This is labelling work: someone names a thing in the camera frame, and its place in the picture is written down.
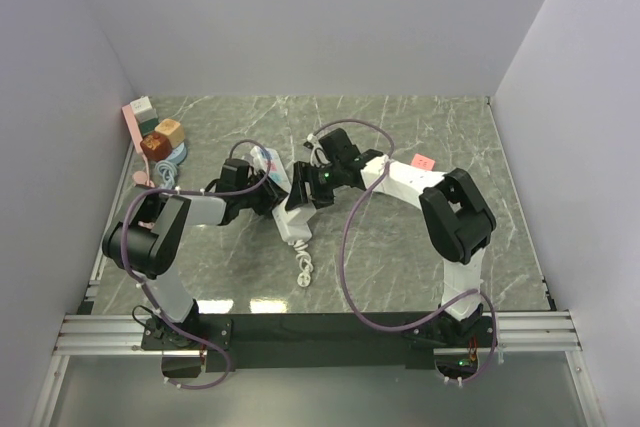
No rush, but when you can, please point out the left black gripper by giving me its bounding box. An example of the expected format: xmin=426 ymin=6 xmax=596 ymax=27
xmin=237 ymin=169 xmax=289 ymax=217

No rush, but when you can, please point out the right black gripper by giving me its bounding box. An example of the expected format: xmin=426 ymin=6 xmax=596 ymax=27
xmin=284 ymin=162 xmax=344 ymax=214

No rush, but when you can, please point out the white power strip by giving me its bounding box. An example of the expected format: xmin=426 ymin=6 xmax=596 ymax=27
xmin=250 ymin=146 xmax=312 ymax=246

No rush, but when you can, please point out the pink cube plug adapter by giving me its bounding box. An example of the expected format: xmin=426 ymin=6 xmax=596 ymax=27
xmin=411 ymin=154 xmax=435 ymax=171

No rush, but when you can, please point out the tan wooden cube adapter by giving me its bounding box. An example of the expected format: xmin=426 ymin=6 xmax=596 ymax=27
xmin=154 ymin=118 xmax=185 ymax=149

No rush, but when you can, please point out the brown wooden cube adapter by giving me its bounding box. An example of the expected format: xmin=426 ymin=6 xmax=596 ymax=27
xmin=139 ymin=132 xmax=173 ymax=162

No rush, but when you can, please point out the white cube plug adapter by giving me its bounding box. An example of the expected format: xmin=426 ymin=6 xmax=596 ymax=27
xmin=284 ymin=203 xmax=316 ymax=226

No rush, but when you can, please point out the light blue round adapter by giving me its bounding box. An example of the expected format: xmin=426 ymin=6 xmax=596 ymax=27
xmin=166 ymin=142 xmax=188 ymax=165

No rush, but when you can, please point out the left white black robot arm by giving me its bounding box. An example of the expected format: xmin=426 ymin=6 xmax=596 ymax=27
xmin=102 ymin=170 xmax=287 ymax=349

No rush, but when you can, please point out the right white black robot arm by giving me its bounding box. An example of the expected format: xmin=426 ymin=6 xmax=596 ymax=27
xmin=285 ymin=149 xmax=496 ymax=346

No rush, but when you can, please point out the dark green cube adapter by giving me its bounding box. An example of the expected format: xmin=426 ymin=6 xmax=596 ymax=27
xmin=138 ymin=117 xmax=159 ymax=137

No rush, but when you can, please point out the white cube adapter on pink strip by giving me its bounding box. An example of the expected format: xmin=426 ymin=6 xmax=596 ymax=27
xmin=130 ymin=96 xmax=157 ymax=123

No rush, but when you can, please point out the pink power strip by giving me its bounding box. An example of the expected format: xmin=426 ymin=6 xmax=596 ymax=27
xmin=121 ymin=104 xmax=144 ymax=156

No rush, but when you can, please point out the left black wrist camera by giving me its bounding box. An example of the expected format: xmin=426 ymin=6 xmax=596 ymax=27
xmin=216 ymin=158 xmax=252 ymax=193

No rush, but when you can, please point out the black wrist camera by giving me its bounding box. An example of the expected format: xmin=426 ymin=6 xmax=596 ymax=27
xmin=319 ymin=128 xmax=360 ymax=167
xmin=216 ymin=158 xmax=252 ymax=193

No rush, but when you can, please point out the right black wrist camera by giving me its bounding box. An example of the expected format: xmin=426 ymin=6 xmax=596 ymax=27
xmin=319 ymin=128 xmax=360 ymax=167

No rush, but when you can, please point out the white bundled power cord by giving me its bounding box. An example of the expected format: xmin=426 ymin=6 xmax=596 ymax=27
xmin=292 ymin=239 xmax=316 ymax=289

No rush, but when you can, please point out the light blue bundled cord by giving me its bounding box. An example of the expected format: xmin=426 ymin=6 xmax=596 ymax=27
xmin=153 ymin=159 xmax=182 ymax=188

